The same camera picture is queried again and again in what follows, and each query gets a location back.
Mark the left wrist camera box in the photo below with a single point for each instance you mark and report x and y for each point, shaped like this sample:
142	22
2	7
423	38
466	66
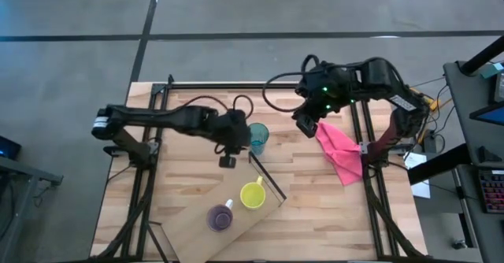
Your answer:
227	161

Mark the purple mug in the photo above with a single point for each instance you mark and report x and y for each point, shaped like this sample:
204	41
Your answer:
219	217

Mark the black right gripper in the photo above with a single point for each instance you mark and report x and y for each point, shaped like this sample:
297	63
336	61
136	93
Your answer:
325	91

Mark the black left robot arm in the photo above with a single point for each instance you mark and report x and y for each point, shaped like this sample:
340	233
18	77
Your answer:
157	119

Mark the white paper sheet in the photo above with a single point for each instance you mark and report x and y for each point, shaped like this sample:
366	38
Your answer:
420	188

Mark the yellow mug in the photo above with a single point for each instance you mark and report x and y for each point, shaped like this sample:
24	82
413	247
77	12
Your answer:
253	196

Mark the black diagonal pole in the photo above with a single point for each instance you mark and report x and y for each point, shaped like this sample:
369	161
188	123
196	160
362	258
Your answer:
484	56

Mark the pink cloth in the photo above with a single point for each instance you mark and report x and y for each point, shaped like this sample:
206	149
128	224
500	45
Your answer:
340	154

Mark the black aluminium table frame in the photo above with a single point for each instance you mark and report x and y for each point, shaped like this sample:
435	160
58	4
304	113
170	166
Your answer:
384	223

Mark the black support beam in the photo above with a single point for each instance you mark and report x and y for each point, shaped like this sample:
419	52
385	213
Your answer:
437	164

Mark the black device with blue light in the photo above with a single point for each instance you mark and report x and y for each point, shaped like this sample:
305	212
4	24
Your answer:
8	148

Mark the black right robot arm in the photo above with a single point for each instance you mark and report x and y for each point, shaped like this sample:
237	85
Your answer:
378	76

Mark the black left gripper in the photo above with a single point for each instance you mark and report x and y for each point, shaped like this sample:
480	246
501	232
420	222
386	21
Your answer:
232	131

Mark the teal translucent tall cup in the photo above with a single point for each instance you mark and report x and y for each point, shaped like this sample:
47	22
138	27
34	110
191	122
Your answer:
258	137

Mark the grey side table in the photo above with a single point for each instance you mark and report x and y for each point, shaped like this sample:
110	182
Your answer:
23	168

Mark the teal small box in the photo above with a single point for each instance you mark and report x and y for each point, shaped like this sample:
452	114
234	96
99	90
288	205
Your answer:
492	70

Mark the laptop with blue screen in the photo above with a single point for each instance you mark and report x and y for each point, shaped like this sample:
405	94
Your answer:
492	115

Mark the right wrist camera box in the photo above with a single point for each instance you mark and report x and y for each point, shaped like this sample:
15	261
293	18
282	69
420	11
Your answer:
306	124

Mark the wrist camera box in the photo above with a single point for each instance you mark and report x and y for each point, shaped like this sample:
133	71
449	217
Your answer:
306	124
227	161

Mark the backlit keyboard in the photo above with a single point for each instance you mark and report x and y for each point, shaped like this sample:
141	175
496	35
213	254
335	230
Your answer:
493	190

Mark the grey desk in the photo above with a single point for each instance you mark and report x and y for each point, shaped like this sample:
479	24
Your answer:
464	97

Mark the black triangular bracket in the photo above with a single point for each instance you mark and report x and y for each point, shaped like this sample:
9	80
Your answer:
487	156

